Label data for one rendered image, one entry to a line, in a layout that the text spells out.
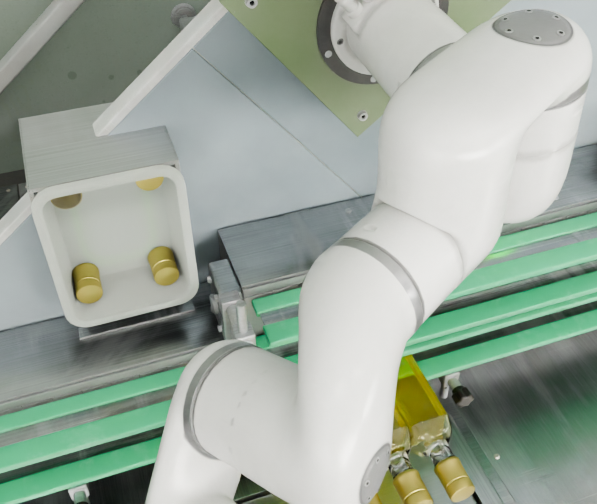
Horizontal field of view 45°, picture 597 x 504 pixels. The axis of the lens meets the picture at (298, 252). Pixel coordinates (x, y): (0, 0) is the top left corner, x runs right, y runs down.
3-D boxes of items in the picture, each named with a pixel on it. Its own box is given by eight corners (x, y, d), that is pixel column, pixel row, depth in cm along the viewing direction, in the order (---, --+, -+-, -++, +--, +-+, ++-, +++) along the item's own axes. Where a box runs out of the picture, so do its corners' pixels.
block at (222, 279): (208, 311, 104) (221, 346, 99) (202, 262, 97) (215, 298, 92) (232, 304, 104) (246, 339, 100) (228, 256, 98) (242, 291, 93)
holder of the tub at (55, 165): (72, 311, 104) (79, 351, 98) (22, 151, 85) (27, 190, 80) (189, 283, 108) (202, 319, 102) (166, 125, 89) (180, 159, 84)
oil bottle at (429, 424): (353, 348, 110) (415, 467, 95) (354, 324, 106) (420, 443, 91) (386, 338, 111) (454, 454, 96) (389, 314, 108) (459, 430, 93)
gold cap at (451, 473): (447, 454, 90) (465, 484, 87) (464, 457, 93) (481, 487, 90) (428, 471, 92) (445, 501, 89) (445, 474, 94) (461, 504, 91)
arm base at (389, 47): (288, 14, 76) (342, 88, 65) (373, -84, 72) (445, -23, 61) (376, 90, 86) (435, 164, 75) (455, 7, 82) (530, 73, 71)
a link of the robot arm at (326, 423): (291, 222, 54) (143, 343, 47) (444, 259, 45) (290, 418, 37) (338, 356, 61) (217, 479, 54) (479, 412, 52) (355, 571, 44)
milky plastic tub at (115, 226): (63, 288, 100) (70, 333, 94) (20, 152, 85) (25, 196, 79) (186, 258, 104) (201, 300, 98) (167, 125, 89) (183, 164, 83)
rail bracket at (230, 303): (223, 355, 100) (248, 427, 91) (212, 267, 89) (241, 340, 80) (243, 349, 101) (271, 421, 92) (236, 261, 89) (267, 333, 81)
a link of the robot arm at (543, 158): (400, 149, 72) (479, 254, 61) (404, 26, 63) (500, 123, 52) (487, 125, 74) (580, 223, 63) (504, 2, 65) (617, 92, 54)
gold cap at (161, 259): (161, 269, 101) (167, 290, 98) (142, 258, 99) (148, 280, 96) (178, 252, 101) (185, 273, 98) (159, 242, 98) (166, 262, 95)
